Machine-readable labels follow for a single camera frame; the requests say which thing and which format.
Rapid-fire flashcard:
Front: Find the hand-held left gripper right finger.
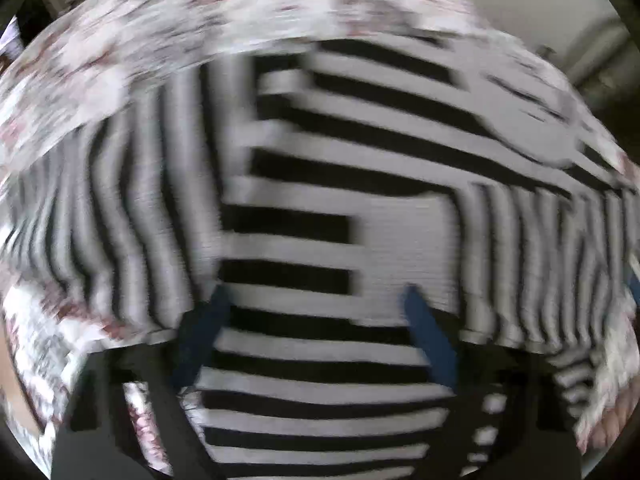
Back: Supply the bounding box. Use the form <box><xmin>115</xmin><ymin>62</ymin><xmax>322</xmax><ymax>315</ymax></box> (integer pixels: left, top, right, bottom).
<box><xmin>404</xmin><ymin>285</ymin><xmax>583</xmax><ymax>480</ymax></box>

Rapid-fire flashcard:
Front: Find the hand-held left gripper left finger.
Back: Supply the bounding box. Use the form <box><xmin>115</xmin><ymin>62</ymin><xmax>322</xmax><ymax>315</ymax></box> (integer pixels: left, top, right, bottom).
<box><xmin>51</xmin><ymin>286</ymin><xmax>232</xmax><ymax>480</ymax></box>

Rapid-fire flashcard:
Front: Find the black and white striped sweater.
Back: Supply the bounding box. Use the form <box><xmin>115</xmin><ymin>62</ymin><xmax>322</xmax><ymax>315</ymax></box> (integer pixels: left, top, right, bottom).
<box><xmin>0</xmin><ymin>35</ymin><xmax>632</xmax><ymax>480</ymax></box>

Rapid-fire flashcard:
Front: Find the floral bed sheet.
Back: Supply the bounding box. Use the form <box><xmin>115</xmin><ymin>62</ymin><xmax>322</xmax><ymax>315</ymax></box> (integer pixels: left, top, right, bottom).
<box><xmin>0</xmin><ymin>0</ymin><xmax>640</xmax><ymax>478</ymax></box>

